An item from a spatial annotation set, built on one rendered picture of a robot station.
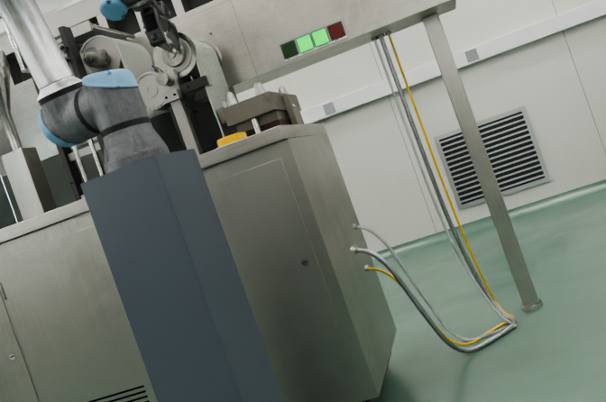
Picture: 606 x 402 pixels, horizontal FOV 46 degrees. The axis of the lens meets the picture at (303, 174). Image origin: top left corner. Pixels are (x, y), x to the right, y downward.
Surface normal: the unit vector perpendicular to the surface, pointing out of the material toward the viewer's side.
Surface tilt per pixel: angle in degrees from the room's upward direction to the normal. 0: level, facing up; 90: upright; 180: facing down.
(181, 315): 90
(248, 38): 90
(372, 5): 90
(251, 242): 90
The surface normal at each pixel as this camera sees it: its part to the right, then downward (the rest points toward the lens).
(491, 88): -0.21, 0.08
